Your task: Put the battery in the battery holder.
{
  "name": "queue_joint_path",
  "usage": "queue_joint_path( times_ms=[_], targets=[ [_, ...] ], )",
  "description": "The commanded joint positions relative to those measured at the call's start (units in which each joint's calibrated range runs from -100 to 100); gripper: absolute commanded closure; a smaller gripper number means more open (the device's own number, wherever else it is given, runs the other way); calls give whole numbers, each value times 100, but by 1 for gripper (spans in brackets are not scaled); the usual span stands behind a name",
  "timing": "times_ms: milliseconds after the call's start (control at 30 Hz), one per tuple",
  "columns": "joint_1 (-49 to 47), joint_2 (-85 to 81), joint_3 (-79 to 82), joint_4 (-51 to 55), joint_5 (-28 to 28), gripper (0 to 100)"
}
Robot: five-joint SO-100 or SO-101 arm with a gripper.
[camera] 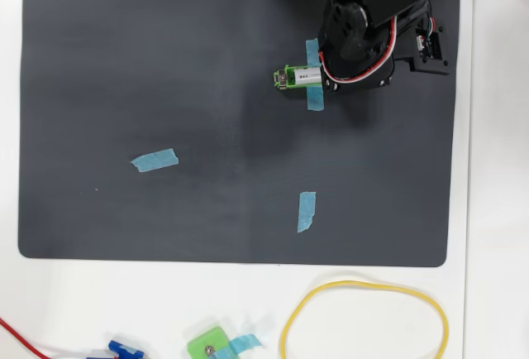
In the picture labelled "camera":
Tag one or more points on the short blue tape strip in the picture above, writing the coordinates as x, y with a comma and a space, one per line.
306, 210

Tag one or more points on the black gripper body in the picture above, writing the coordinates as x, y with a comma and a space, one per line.
359, 83

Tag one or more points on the yellow rubber band loop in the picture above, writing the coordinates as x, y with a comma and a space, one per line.
445, 326

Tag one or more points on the wide blue tape strip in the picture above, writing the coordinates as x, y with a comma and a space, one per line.
157, 159

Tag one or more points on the blue tape on block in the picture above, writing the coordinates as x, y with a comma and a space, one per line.
246, 341

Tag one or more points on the green battery holder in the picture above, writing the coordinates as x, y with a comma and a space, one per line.
285, 79

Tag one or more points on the white cylindrical battery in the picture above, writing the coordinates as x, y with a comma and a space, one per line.
308, 77

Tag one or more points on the dark grey work mat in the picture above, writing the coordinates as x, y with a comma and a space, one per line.
165, 86

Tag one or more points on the long blue tape strip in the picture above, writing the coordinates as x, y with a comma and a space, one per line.
315, 100

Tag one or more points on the green block with screw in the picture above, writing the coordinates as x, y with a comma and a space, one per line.
204, 340

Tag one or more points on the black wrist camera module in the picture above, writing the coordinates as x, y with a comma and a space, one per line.
434, 63

